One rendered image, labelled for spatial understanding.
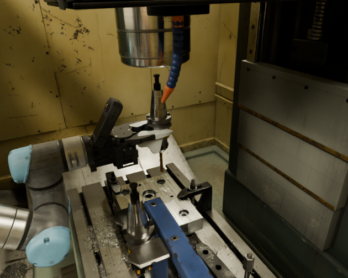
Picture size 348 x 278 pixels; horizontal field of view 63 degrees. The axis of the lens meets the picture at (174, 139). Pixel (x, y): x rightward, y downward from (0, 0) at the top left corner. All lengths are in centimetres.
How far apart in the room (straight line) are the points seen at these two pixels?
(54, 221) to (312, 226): 77
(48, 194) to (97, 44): 111
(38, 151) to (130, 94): 116
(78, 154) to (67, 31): 106
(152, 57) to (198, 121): 147
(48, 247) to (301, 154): 73
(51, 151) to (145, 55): 28
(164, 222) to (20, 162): 32
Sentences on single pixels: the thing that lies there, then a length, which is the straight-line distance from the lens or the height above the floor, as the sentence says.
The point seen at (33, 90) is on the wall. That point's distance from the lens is 167.
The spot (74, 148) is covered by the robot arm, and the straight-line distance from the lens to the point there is 66.
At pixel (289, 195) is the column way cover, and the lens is 106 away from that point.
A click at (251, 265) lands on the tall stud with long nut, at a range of 82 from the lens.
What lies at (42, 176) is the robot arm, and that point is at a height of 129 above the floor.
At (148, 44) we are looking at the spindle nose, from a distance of 59.
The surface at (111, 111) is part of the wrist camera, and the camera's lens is 64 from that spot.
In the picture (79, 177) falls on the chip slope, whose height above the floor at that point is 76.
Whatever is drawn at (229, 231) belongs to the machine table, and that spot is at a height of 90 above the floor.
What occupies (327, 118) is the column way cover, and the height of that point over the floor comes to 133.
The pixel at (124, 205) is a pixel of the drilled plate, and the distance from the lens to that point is 102.
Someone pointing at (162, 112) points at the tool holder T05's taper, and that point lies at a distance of 69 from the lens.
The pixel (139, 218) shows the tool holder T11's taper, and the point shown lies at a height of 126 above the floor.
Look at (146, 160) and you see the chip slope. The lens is 171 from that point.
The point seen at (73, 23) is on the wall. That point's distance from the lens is 164.
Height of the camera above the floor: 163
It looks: 27 degrees down
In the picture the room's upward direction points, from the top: 2 degrees counter-clockwise
